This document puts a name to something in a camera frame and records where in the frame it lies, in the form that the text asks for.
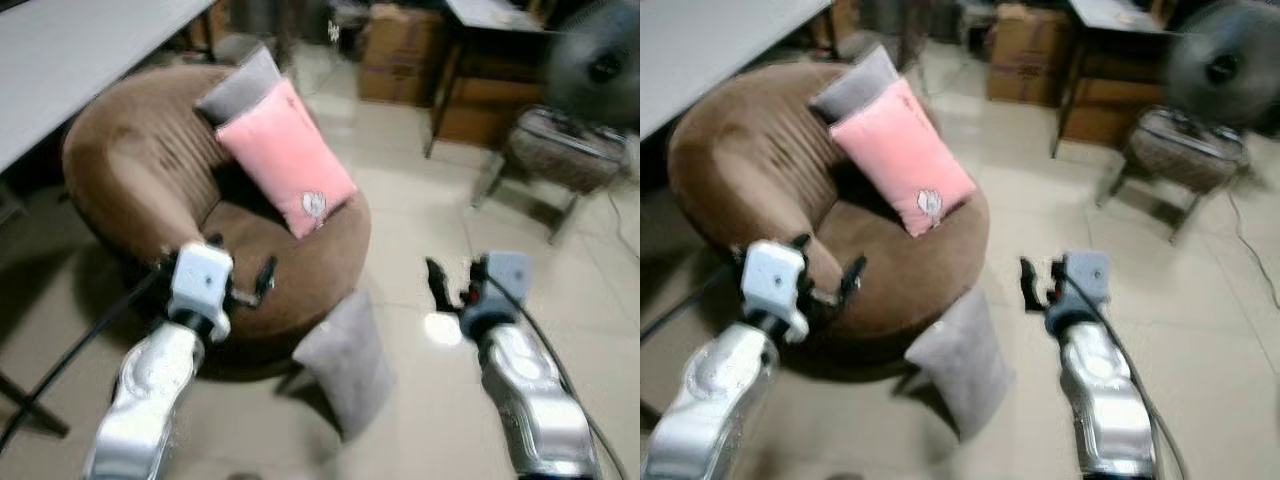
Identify large grey pillow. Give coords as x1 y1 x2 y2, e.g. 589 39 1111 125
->
904 287 1017 442
291 289 397 442

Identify brown round sofa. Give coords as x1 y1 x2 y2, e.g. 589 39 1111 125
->
62 64 373 363
667 62 992 367

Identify pink pillow with print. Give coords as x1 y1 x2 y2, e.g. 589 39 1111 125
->
215 78 360 241
829 78 979 239

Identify small grey pillow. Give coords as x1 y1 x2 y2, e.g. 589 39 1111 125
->
194 45 284 128
808 44 901 127

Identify patterned cushion metal stool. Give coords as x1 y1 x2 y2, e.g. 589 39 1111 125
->
1094 105 1251 247
471 105 633 247

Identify dark wooden desk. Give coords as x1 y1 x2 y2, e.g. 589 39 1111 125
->
424 0 563 160
1049 0 1183 160

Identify white table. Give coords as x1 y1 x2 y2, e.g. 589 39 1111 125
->
0 0 217 177
640 0 834 142

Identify brown cardboard box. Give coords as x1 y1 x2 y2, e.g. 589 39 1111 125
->
985 3 1072 107
357 4 447 107

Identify black standing fan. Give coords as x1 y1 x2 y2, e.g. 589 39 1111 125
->
1164 0 1280 133
544 0 641 137

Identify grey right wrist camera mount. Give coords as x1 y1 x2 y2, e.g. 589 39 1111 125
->
1064 250 1112 307
484 250 535 312

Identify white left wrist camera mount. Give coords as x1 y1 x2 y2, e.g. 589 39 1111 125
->
167 242 235 318
741 240 810 321

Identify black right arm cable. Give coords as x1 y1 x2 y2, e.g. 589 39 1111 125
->
1064 274 1191 480
484 274 628 480

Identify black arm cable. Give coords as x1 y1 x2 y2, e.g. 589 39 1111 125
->
1064 274 1191 480
484 274 628 480
0 264 169 453
640 264 747 343

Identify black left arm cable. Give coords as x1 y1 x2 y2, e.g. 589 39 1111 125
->
640 264 747 343
0 264 169 453

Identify black fan power cord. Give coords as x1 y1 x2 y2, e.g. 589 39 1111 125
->
603 188 641 263
1224 188 1280 313

